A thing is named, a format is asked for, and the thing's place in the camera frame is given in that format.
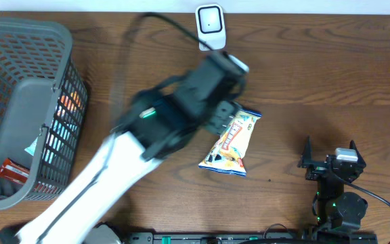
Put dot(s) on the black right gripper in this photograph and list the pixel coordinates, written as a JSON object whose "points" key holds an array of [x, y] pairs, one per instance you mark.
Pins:
{"points": [[317, 169]]}

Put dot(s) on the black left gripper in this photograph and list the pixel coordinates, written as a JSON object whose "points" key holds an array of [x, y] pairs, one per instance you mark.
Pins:
{"points": [[218, 114]]}

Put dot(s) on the yellow snack chip bag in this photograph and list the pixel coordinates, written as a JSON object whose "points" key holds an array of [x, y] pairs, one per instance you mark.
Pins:
{"points": [[227, 153]]}

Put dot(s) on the red orange snack bar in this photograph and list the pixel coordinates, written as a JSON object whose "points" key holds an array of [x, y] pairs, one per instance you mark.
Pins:
{"points": [[14, 172]]}

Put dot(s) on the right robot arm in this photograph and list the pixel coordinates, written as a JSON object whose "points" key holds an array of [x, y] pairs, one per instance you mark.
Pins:
{"points": [[338, 212]]}

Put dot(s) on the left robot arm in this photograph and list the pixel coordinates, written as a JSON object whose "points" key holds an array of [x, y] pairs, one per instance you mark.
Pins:
{"points": [[159, 122]]}

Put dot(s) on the white barcode scanner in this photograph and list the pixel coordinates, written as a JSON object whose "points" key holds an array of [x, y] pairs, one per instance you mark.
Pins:
{"points": [[211, 27]]}

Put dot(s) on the grey plastic shopping basket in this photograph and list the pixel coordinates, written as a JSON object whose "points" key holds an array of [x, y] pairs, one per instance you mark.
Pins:
{"points": [[41, 96]]}

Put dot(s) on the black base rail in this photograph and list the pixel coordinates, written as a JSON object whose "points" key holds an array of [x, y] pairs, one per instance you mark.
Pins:
{"points": [[227, 238]]}

